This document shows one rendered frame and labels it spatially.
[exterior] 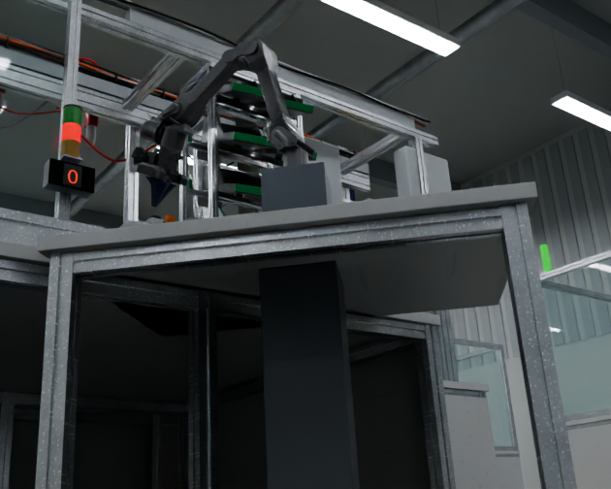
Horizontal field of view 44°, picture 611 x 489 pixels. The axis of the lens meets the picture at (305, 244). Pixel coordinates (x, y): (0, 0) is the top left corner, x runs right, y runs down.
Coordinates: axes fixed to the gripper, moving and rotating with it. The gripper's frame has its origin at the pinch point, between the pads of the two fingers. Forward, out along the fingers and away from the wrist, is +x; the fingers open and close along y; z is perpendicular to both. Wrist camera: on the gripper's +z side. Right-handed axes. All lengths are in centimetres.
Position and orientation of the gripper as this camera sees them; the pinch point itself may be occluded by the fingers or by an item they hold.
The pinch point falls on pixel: (157, 193)
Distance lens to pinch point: 196.6
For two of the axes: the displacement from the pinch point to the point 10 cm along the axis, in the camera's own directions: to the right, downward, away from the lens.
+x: -2.9, 9.6, 0.4
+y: -2.3, -0.3, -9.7
